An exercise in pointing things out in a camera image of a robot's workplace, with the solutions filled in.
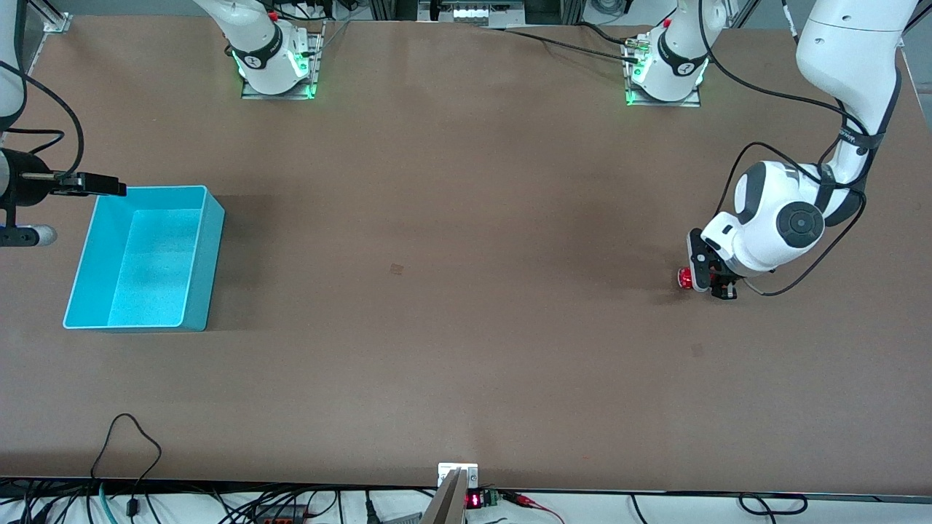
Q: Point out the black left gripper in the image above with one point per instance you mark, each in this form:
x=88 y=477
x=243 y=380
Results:
x=724 y=290

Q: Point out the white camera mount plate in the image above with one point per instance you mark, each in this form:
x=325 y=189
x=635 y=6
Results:
x=470 y=471

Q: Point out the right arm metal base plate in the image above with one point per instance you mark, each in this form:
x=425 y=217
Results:
x=314 y=65

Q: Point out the grey aluminium bar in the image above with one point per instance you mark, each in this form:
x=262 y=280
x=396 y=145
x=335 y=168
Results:
x=445 y=503

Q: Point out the aluminium corner bracket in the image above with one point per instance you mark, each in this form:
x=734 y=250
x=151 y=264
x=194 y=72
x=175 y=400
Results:
x=57 y=20

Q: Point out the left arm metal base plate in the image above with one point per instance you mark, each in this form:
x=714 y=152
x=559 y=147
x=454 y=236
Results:
x=692 y=102

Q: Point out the red digit display module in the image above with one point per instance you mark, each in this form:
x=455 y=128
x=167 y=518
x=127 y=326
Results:
x=475 y=500

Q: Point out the red beetle toy car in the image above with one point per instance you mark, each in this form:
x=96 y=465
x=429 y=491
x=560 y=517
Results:
x=684 y=278

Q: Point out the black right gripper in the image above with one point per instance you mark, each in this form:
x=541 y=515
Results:
x=29 y=187

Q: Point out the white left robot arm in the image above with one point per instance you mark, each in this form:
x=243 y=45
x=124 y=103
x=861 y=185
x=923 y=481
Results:
x=772 y=218

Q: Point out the grey device with white lights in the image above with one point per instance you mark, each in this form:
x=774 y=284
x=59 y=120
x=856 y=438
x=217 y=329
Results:
x=473 y=11

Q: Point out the blue plastic box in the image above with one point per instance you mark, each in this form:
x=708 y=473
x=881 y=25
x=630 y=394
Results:
x=156 y=262

